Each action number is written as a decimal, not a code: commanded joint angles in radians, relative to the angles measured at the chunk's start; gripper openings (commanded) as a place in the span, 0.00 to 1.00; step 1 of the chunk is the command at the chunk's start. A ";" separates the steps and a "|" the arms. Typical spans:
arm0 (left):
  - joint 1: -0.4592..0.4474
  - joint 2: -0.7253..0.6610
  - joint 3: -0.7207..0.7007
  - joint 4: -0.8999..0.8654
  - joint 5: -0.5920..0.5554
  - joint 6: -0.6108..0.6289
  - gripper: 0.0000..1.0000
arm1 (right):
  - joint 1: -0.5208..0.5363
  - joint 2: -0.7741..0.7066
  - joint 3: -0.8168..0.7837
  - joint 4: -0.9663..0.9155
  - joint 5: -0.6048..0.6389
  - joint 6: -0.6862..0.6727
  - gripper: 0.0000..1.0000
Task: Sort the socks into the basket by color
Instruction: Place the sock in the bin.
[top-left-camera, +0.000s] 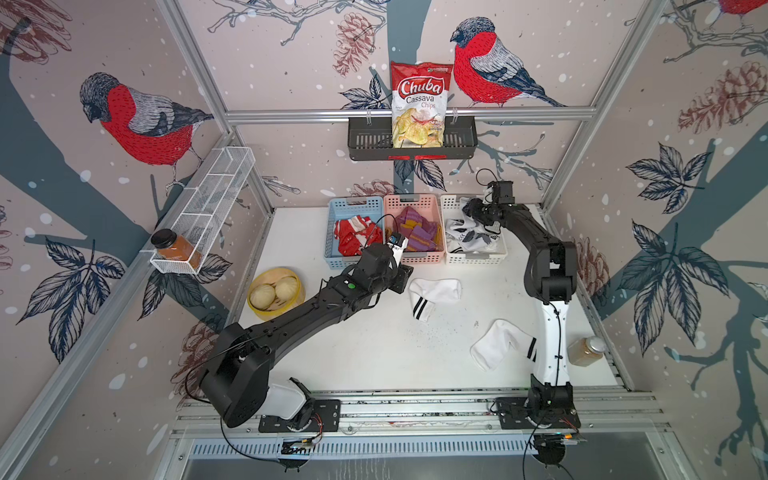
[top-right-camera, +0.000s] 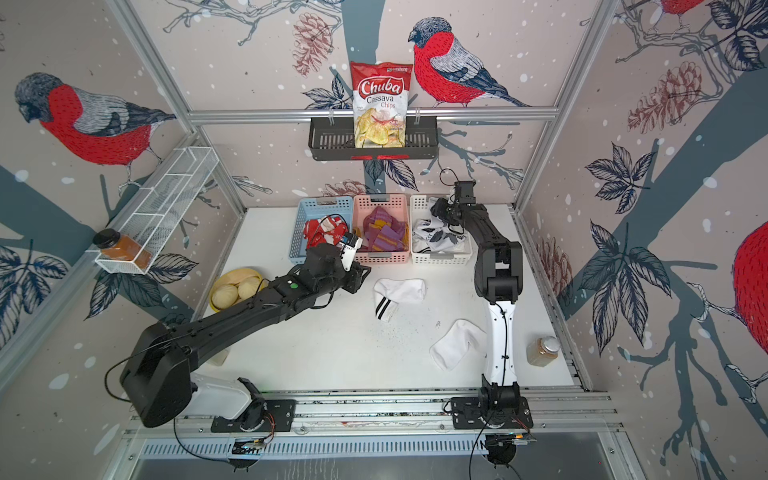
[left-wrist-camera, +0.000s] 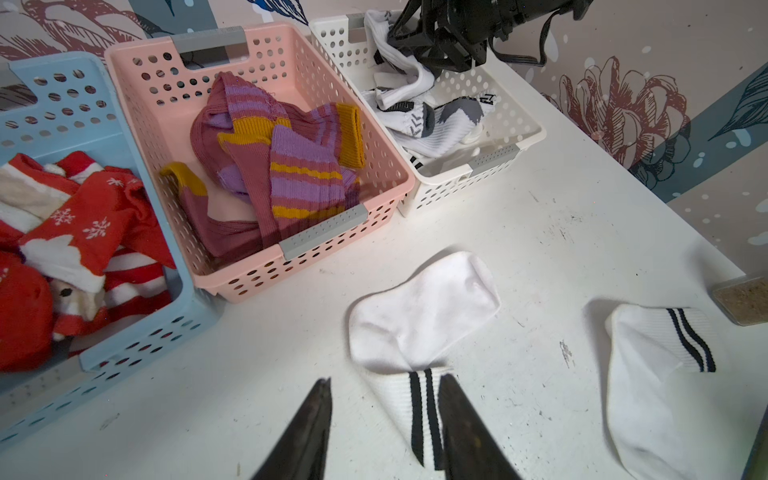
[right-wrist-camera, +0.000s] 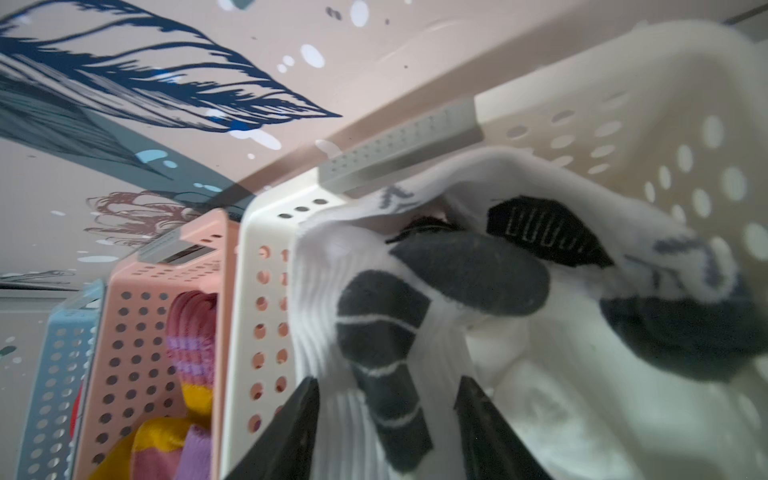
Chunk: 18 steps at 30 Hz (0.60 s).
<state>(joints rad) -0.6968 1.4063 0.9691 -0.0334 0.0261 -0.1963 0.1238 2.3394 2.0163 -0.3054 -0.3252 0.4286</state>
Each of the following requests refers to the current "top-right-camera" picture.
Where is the pink plastic basket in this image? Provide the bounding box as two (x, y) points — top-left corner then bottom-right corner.
(352, 194), (411, 266)

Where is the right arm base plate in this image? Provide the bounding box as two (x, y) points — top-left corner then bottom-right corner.
(446, 397), (534, 431)

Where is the yellow bamboo steamer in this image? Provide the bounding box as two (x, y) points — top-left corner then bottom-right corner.
(208, 268), (268, 312)

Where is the black wall basket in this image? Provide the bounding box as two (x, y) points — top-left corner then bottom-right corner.
(308, 116), (439, 161)

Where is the Chuba cassava chips bag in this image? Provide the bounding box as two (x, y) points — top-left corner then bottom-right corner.
(350, 62), (413, 148)

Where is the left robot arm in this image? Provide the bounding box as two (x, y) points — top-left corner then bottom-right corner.
(120, 244), (371, 428)

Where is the purple yellow striped sock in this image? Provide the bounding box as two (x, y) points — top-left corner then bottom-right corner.
(353, 206), (409, 253)

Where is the white wire wall shelf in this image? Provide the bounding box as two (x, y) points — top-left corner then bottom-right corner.
(95, 146), (219, 275)

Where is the plain white sock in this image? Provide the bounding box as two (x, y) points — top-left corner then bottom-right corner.
(429, 319), (487, 371)

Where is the white plastic basket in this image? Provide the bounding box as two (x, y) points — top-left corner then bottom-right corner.
(409, 195), (472, 265)

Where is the amber liquid jar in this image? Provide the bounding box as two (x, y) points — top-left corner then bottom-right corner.
(526, 336), (561, 367)

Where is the orange spice jar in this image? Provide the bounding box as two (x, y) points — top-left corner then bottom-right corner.
(93, 228), (152, 269)

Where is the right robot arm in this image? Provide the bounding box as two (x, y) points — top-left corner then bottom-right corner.
(431, 180), (523, 422)

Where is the white grey sport sock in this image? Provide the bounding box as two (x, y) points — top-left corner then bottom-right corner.
(412, 217), (468, 254)

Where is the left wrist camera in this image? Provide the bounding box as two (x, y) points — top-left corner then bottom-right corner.
(339, 232), (363, 271)

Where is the blue plastic basket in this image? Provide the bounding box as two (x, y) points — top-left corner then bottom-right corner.
(288, 196), (354, 264)

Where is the red santa sock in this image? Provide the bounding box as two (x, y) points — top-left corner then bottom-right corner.
(317, 214), (349, 245)
(303, 219), (326, 249)

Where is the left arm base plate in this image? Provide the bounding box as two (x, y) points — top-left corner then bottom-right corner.
(211, 399), (297, 434)

